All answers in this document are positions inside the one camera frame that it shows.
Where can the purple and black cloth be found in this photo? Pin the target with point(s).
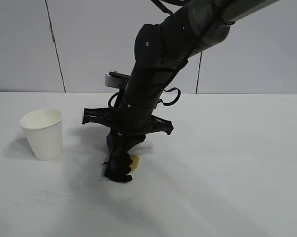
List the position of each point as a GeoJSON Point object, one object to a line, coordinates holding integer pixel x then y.
{"type": "Point", "coordinates": [117, 170]}

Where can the brown liquid spill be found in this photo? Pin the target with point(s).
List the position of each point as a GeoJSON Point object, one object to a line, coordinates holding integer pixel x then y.
{"type": "Point", "coordinates": [136, 163]}

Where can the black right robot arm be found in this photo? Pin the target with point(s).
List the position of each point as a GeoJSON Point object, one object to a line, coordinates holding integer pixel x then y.
{"type": "Point", "coordinates": [188, 29]}

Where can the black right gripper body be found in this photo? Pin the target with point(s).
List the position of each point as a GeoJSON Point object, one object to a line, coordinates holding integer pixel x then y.
{"type": "Point", "coordinates": [133, 121]}

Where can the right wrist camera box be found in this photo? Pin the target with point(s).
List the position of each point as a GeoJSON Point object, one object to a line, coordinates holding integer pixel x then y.
{"type": "Point", "coordinates": [111, 80]}

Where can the white paper cup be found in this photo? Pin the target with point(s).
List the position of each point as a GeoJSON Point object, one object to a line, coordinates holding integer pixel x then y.
{"type": "Point", "coordinates": [45, 138]}

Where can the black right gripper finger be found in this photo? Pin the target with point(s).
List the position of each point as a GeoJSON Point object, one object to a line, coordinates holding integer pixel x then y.
{"type": "Point", "coordinates": [112, 144]}
{"type": "Point", "coordinates": [133, 141]}

